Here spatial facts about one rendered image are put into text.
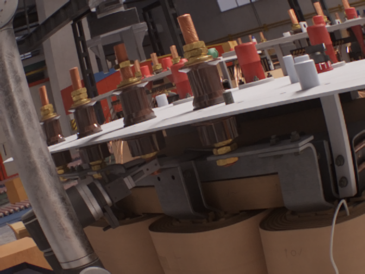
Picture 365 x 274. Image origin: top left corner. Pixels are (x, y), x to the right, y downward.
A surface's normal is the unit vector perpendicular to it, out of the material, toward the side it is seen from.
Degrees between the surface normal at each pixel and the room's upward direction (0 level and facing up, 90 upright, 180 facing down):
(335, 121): 90
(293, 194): 90
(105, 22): 90
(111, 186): 90
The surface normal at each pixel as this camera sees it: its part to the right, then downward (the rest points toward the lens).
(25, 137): 0.36, -0.12
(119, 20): 0.17, 0.03
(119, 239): -0.43, 0.19
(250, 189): -0.75, 0.27
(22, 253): 0.59, -0.11
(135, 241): -0.07, 0.10
